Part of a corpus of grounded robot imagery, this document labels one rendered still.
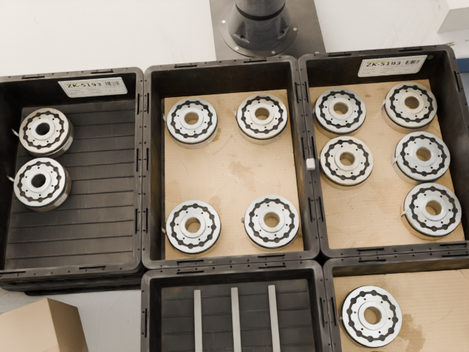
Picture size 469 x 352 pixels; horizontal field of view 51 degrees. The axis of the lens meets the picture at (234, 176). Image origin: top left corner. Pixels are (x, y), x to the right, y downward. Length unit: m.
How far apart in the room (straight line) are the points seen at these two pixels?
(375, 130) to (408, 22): 0.41
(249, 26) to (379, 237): 0.55
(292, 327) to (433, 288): 0.26
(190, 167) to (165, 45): 0.42
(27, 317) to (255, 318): 0.40
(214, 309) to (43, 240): 0.36
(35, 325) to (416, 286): 0.68
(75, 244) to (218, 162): 0.32
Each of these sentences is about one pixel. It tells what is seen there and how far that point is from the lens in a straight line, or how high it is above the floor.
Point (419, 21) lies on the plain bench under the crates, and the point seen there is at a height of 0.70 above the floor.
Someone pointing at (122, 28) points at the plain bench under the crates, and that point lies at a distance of 1.36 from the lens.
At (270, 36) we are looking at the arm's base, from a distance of 1.18.
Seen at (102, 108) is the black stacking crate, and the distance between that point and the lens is 1.09.
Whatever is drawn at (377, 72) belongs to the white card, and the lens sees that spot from 1.06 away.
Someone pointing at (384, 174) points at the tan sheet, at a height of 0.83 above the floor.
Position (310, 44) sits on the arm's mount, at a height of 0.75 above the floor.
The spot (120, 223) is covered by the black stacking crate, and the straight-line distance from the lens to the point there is 0.98.
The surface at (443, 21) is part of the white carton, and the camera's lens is 1.34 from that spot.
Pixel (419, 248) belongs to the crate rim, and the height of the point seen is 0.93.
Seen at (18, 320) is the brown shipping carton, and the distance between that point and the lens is 0.98.
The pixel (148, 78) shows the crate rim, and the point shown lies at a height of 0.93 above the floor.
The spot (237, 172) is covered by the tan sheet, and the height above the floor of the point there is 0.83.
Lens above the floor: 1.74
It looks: 69 degrees down
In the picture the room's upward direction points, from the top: 7 degrees counter-clockwise
